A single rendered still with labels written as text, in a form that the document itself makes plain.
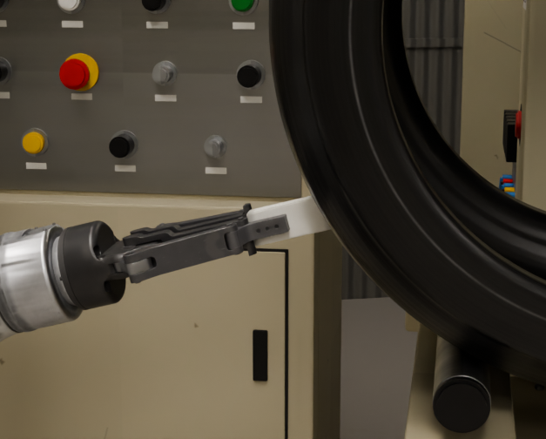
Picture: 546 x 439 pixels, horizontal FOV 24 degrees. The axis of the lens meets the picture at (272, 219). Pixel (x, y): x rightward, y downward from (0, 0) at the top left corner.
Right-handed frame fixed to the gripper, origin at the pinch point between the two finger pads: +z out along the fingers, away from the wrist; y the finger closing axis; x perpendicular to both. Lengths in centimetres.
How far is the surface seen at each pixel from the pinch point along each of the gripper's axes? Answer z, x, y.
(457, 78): 6, 25, 347
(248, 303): -20, 21, 60
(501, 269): 16.8, 4.9, -12.9
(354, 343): -43, 93, 283
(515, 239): 17.8, 9.5, 15.7
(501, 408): 13.7, 19.5, -2.0
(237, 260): -20, 14, 60
